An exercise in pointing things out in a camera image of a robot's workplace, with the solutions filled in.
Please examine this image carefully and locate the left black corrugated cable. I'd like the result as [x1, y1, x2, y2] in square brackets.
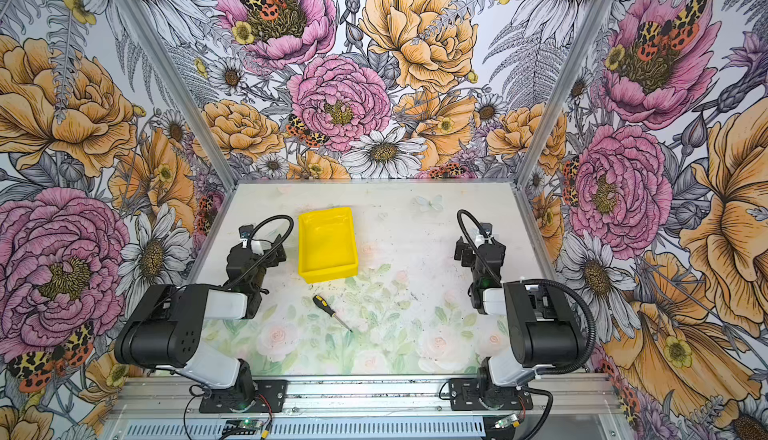
[223, 214, 295, 292]

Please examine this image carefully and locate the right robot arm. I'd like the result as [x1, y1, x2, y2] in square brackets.
[450, 222, 597, 410]

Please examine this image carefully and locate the black corrugated cable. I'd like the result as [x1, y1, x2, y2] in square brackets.
[519, 278, 598, 440]
[223, 214, 295, 292]

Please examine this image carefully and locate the left green circuit board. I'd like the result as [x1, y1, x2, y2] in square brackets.
[222, 418, 267, 437]

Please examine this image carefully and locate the white slotted cable duct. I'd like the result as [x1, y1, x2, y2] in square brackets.
[114, 416, 486, 439]

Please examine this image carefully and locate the aluminium mounting rail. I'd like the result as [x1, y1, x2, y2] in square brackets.
[109, 373, 621, 420]

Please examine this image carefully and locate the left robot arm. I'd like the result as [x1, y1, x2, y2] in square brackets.
[114, 214, 294, 411]

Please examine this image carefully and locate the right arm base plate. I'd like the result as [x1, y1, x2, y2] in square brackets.
[445, 377, 533, 412]

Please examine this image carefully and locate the green circuit board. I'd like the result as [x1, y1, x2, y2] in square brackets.
[494, 413, 520, 429]
[222, 418, 267, 437]

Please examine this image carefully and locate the yellow plastic bin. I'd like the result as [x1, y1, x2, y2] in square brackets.
[298, 207, 359, 284]

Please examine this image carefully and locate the right green circuit board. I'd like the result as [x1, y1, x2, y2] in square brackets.
[494, 413, 520, 429]

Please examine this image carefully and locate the black yellow handled screwdriver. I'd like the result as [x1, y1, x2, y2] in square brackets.
[312, 295, 352, 332]

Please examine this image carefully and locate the right black corrugated cable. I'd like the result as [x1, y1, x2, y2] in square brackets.
[519, 278, 598, 440]

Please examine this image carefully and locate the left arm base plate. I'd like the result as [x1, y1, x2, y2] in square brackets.
[199, 380, 288, 414]

